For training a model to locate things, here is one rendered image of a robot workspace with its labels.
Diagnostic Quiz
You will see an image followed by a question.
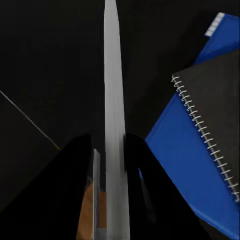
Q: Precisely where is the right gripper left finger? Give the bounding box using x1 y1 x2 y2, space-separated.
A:
0 133 92 240

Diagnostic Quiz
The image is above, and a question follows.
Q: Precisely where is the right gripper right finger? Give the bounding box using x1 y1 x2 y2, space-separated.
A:
125 133 212 240

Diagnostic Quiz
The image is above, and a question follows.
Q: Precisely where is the pen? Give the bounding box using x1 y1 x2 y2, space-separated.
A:
92 0 131 240

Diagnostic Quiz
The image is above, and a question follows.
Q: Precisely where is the folder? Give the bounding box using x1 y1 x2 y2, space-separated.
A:
139 12 240 240

